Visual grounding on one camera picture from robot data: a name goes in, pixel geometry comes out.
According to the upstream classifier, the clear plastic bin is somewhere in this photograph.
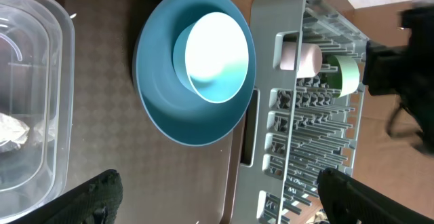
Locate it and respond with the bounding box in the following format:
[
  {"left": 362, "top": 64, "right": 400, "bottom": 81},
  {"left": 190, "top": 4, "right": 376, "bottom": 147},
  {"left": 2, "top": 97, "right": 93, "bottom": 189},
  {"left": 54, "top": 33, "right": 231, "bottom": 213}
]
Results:
[{"left": 1, "top": 0, "right": 75, "bottom": 223}]

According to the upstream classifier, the grey dishwasher rack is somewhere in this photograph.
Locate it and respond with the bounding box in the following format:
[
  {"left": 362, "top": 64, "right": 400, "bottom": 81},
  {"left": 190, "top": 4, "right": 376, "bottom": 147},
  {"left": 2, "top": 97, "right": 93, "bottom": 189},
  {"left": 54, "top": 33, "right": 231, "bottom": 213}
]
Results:
[{"left": 231, "top": 0, "right": 368, "bottom": 223}]

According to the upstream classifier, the mint green bowl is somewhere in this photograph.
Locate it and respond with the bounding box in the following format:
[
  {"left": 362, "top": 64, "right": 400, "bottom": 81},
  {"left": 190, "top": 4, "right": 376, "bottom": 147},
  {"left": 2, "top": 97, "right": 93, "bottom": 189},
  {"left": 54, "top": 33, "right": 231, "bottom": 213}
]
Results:
[{"left": 326, "top": 56, "right": 360, "bottom": 98}]

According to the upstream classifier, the dark blue plate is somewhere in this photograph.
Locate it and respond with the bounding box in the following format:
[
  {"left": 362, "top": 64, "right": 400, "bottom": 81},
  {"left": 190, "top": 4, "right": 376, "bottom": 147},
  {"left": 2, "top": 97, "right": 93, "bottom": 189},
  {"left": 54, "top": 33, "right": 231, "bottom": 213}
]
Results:
[{"left": 132, "top": 0, "right": 256, "bottom": 147}]

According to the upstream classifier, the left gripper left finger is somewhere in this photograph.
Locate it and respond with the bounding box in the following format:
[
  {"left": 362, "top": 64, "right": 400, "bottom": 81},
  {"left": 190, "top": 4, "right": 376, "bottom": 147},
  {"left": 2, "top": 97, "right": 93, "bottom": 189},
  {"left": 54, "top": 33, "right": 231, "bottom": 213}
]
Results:
[{"left": 11, "top": 169, "right": 123, "bottom": 224}]

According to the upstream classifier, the light blue small bowl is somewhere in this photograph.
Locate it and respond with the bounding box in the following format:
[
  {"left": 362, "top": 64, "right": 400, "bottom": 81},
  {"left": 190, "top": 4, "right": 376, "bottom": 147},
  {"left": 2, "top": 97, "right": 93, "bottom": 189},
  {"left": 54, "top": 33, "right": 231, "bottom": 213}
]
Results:
[{"left": 172, "top": 12, "right": 250, "bottom": 104}]

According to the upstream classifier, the pink plastic cup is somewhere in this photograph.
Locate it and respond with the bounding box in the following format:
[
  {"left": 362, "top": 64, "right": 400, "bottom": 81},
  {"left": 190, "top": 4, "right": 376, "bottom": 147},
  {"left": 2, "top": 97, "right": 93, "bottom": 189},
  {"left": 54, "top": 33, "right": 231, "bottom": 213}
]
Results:
[{"left": 280, "top": 41, "right": 323, "bottom": 78}]

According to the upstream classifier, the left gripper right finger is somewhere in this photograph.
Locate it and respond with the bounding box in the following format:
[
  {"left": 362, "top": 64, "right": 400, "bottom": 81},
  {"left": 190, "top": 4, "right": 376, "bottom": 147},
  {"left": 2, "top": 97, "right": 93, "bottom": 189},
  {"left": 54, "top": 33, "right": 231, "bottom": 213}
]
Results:
[{"left": 317, "top": 168, "right": 433, "bottom": 224}]

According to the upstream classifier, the white tissue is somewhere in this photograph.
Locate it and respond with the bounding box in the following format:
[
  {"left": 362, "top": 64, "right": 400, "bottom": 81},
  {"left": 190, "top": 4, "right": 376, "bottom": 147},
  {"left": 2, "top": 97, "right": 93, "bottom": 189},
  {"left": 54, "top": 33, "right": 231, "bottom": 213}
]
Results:
[{"left": 1, "top": 113, "right": 58, "bottom": 153}]

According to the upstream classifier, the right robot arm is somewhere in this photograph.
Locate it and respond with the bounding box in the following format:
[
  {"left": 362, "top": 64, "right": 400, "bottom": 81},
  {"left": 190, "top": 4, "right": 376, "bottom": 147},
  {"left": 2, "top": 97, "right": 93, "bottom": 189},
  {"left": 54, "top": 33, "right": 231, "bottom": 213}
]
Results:
[{"left": 362, "top": 0, "right": 433, "bottom": 156}]

